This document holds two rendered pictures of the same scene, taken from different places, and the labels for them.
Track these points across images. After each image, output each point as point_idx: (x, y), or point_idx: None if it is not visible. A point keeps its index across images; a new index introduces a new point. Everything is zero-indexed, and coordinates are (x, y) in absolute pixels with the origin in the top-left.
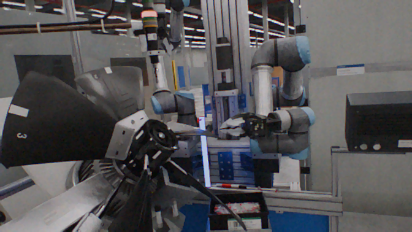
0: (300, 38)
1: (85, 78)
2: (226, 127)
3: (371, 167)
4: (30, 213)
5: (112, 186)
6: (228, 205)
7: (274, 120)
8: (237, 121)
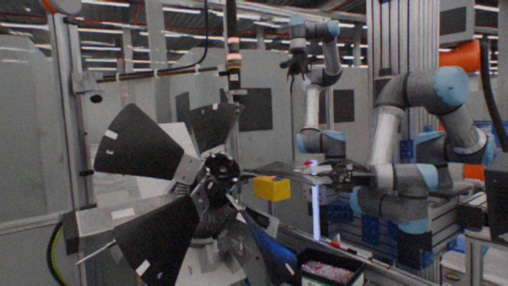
0: (442, 71)
1: (194, 113)
2: None
3: None
4: (105, 207)
5: None
6: (321, 264)
7: (367, 174)
8: (322, 168)
